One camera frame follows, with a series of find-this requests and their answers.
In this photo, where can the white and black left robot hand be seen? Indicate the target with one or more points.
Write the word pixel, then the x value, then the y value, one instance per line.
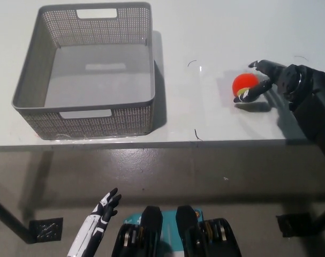
pixel 96 219

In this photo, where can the black table foot plate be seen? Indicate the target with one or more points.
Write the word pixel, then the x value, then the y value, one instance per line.
pixel 47 228
pixel 294 225

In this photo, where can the grey perforated plastic basket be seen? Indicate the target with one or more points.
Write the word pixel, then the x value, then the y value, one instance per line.
pixel 98 77

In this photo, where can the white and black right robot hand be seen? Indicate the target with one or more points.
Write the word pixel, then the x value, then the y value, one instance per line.
pixel 285 79

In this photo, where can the orange and yellow tennis ball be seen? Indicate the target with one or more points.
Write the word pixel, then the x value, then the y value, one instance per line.
pixel 243 82

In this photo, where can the black and teal robot torso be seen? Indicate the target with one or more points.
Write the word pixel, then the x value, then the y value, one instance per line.
pixel 183 235

